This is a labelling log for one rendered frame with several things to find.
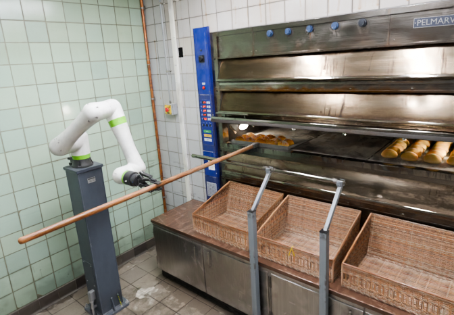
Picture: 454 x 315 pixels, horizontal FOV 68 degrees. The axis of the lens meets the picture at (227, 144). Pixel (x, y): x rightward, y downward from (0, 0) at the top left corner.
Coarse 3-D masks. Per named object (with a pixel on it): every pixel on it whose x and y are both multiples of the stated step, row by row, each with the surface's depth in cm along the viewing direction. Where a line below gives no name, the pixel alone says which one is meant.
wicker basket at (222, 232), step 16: (224, 192) 292; (240, 192) 288; (256, 192) 277; (272, 192) 267; (208, 208) 278; (224, 208) 294; (240, 208) 287; (272, 208) 267; (208, 224) 255; (224, 224) 243; (240, 224) 272; (224, 240) 247; (240, 240) 237
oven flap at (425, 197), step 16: (240, 160) 288; (256, 160) 277; (272, 160) 268; (256, 176) 273; (272, 176) 266; (288, 176) 257; (336, 176) 235; (352, 176) 228; (368, 176) 222; (384, 176) 215; (352, 192) 227; (368, 192) 220; (384, 192) 214; (400, 192) 209; (416, 192) 203; (432, 192) 198; (448, 192) 194; (416, 208) 201; (432, 208) 197; (448, 208) 193
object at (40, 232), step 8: (232, 152) 250; (240, 152) 255; (216, 160) 235; (192, 168) 218; (200, 168) 222; (176, 176) 207; (160, 184) 197; (136, 192) 185; (144, 192) 188; (120, 200) 177; (96, 208) 167; (104, 208) 169; (72, 216) 158; (80, 216) 160; (88, 216) 163; (56, 224) 152; (64, 224) 154; (40, 232) 146; (48, 232) 149; (24, 240) 142
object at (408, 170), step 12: (228, 144) 290; (240, 144) 286; (288, 156) 254; (300, 156) 248; (312, 156) 242; (324, 156) 237; (336, 156) 235; (372, 168) 216; (384, 168) 211; (396, 168) 207; (408, 168) 203; (420, 168) 201
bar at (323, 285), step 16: (224, 160) 246; (304, 176) 206; (320, 176) 200; (336, 192) 191; (256, 208) 214; (256, 224) 215; (256, 240) 217; (320, 240) 182; (256, 256) 219; (320, 256) 185; (256, 272) 221; (320, 272) 187; (256, 288) 223; (320, 288) 190; (256, 304) 226; (320, 304) 192
